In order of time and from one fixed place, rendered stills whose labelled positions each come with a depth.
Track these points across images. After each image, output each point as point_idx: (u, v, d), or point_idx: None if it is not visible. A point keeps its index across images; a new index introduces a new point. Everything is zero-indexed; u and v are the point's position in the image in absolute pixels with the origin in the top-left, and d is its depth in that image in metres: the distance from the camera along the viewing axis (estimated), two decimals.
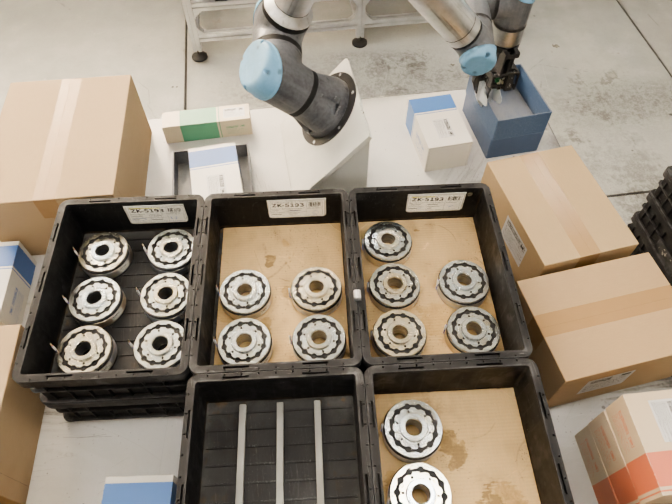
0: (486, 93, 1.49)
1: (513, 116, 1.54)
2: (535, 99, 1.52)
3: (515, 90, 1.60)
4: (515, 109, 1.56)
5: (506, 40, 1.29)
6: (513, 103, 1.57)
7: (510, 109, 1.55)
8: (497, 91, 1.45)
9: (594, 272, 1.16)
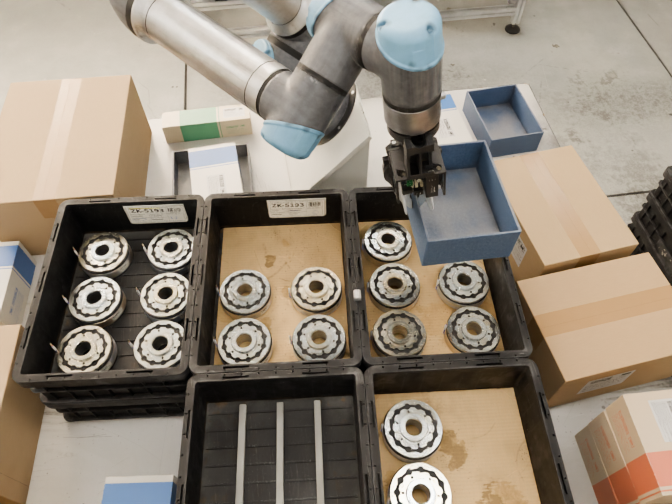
0: None
1: (464, 225, 0.96)
2: (500, 202, 0.94)
3: (475, 179, 1.02)
4: (469, 212, 0.98)
5: (404, 124, 0.72)
6: (468, 201, 0.99)
7: (461, 211, 0.98)
8: None
9: (594, 272, 1.16)
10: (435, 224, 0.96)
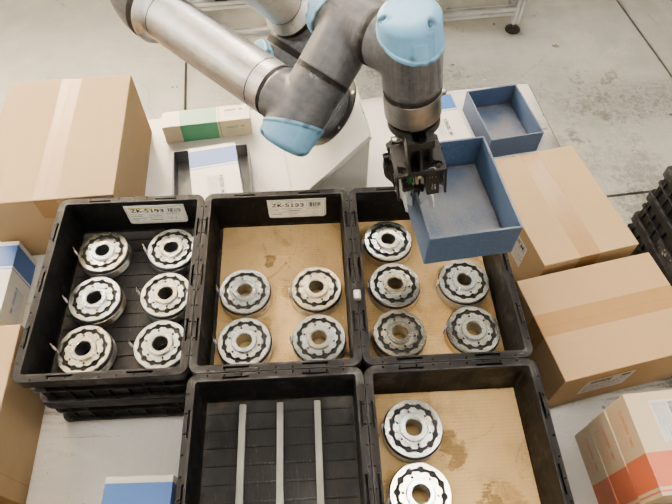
0: None
1: (465, 222, 0.96)
2: (501, 198, 0.94)
3: (474, 175, 1.02)
4: (469, 209, 0.98)
5: (405, 120, 0.71)
6: (468, 198, 0.99)
7: (462, 208, 0.98)
8: None
9: (594, 272, 1.16)
10: (436, 221, 0.96)
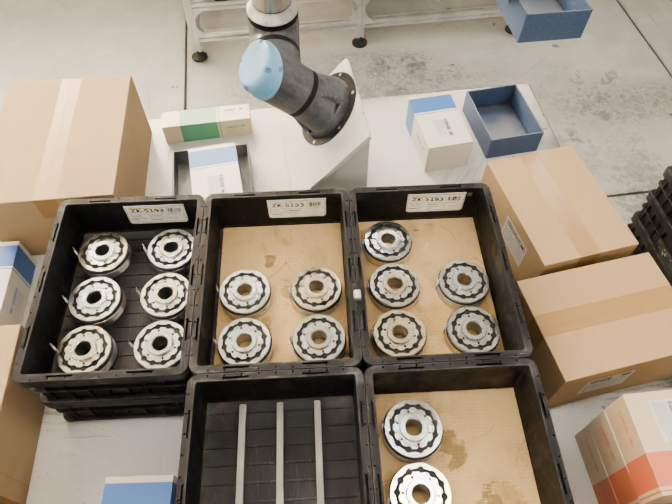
0: None
1: None
2: None
3: None
4: None
5: None
6: (545, 6, 1.33)
7: (541, 12, 1.31)
8: None
9: (594, 272, 1.16)
10: None
